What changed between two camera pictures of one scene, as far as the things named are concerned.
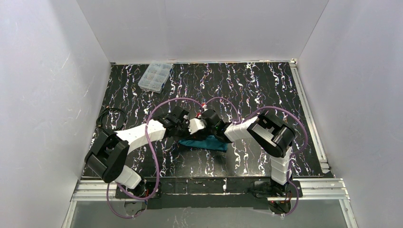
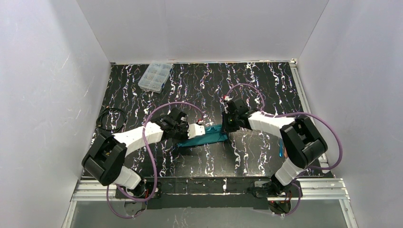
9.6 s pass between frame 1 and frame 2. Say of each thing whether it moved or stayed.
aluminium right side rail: stayed
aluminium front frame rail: stayed
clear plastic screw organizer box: stayed
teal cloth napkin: moved
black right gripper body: moved
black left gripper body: stayed
